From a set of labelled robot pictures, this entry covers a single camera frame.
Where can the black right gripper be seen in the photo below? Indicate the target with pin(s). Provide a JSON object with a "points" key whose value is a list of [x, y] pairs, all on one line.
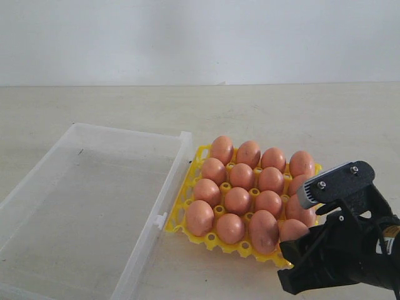
{"points": [[341, 252]]}

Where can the brown egg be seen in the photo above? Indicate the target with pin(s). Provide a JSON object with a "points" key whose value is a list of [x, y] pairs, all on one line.
{"points": [[213, 169], [263, 231], [294, 210], [199, 218], [292, 229], [274, 157]]}

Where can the brown egg third row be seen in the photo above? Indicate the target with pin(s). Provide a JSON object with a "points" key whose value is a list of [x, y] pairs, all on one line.
{"points": [[241, 175], [269, 201]]}

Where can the brown egg second row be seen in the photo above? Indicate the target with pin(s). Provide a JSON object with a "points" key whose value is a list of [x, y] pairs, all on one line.
{"points": [[295, 184], [230, 228], [301, 163]]}

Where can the brown egg fourth row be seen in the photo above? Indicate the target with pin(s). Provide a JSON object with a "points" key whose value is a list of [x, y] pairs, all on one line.
{"points": [[271, 179], [238, 201]]}

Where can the brown egg front bin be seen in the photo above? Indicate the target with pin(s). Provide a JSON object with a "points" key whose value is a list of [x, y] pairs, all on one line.
{"points": [[207, 190]]}

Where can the brown egg packed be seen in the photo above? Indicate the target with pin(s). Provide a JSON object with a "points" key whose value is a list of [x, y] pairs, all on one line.
{"points": [[222, 149], [249, 153]]}

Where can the clear plastic tray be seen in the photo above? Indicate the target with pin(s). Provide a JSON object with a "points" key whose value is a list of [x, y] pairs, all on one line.
{"points": [[84, 220]]}

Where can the yellow plastic egg tray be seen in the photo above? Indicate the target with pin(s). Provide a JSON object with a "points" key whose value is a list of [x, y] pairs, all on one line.
{"points": [[176, 221]]}

